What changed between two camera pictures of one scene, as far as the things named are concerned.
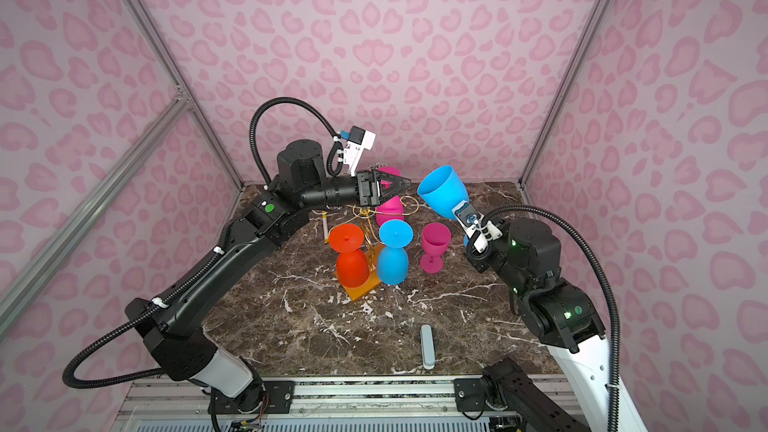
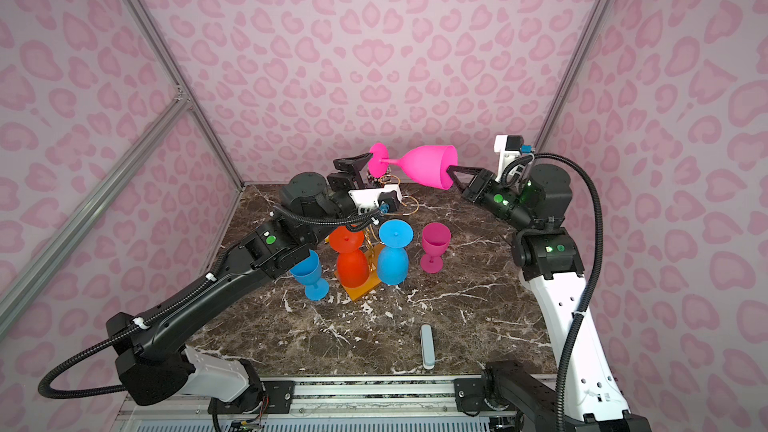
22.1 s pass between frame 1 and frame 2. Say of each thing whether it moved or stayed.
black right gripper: moved
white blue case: stayed
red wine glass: stayed
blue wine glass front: stayed
